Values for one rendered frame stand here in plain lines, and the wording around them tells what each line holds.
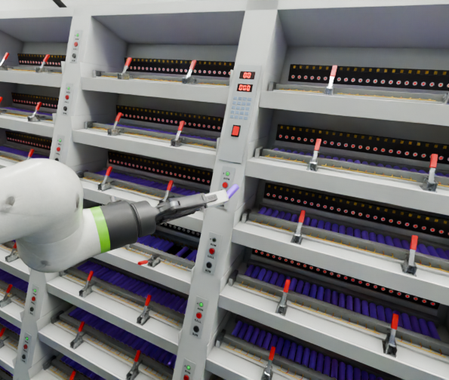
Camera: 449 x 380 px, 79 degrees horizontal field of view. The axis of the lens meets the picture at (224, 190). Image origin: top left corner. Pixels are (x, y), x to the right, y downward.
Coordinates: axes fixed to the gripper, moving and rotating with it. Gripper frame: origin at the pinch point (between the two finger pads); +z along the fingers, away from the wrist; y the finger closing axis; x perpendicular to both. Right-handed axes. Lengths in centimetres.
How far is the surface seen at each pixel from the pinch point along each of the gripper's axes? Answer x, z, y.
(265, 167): -4.4, 17.6, -3.3
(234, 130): -18.0, 14.0, -1.5
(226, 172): -8.0, 10.4, 4.7
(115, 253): -0.1, -18.4, 44.8
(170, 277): 14.2, -7.0, 29.7
